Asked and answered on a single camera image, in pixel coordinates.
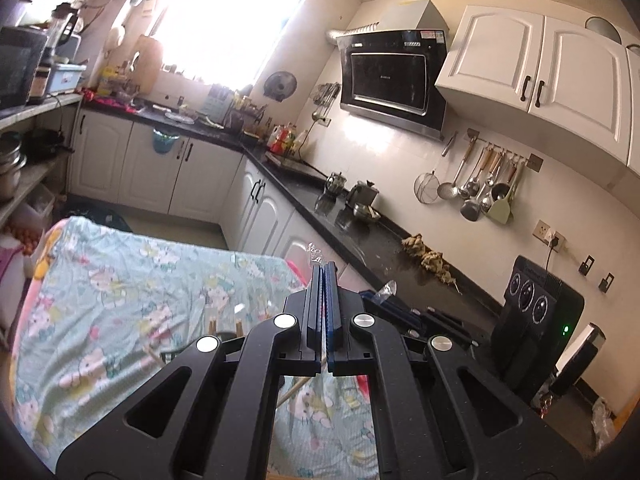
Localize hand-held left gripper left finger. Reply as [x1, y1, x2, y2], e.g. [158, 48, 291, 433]
[55, 262, 326, 480]

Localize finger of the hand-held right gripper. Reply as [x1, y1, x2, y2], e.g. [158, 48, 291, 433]
[364, 291, 423, 333]
[422, 306, 483, 353]

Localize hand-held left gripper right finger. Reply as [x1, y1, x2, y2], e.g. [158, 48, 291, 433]
[324, 260, 584, 480]

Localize row of hanging kitchen utensils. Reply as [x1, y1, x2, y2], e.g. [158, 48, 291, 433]
[413, 129, 527, 227]

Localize black countertop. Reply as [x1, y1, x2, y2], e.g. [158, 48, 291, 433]
[80, 95, 507, 322]

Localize black appliance with dials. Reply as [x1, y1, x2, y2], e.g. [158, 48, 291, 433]
[491, 254, 587, 407]

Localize small metal bowl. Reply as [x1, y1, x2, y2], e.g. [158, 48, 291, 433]
[352, 202, 382, 224]

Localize square metal kettle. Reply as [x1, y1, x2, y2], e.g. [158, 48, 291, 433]
[346, 180, 379, 209]

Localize red label bottle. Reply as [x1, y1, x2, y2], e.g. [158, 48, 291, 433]
[269, 122, 289, 155]

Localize clear plastic bag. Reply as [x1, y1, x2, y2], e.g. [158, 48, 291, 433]
[591, 399, 622, 452]

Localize printed cartoon tablecloth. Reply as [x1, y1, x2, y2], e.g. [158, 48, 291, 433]
[10, 215, 382, 480]

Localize hanging ladles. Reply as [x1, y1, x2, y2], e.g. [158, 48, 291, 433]
[312, 82, 342, 122]

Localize white lower cabinets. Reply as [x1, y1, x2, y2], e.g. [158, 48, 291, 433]
[67, 107, 372, 292]

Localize white cabinets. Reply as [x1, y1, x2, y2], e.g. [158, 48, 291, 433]
[434, 4, 640, 177]
[67, 107, 372, 292]

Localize blue hanging basket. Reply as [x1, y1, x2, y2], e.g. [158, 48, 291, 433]
[149, 127, 179, 156]

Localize black range hood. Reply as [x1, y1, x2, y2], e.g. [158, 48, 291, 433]
[326, 0, 449, 142]

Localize white upper cabinets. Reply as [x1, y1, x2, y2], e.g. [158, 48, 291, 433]
[434, 4, 640, 177]

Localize clear storage box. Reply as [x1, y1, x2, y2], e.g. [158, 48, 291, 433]
[25, 185, 57, 227]

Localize wooden cutting board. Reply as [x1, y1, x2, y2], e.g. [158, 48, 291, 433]
[135, 35, 164, 89]

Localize window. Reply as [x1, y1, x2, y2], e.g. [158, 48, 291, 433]
[149, 0, 319, 92]

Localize black wok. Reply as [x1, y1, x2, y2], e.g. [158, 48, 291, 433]
[24, 127, 77, 162]

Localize stacked metal pots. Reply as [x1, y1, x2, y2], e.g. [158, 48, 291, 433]
[0, 132, 29, 202]

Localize blue plastic box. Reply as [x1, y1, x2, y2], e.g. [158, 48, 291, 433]
[46, 62, 87, 94]

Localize metal shelf rack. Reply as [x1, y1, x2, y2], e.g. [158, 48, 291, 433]
[0, 92, 84, 232]

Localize blender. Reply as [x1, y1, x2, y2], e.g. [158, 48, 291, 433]
[49, 2, 81, 63]

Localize black microwave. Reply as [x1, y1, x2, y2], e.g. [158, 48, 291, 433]
[0, 27, 49, 112]

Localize wall socket with plug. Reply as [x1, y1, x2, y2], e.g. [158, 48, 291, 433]
[533, 219, 567, 252]

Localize small wall fan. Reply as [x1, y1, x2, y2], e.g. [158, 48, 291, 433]
[263, 70, 298, 101]

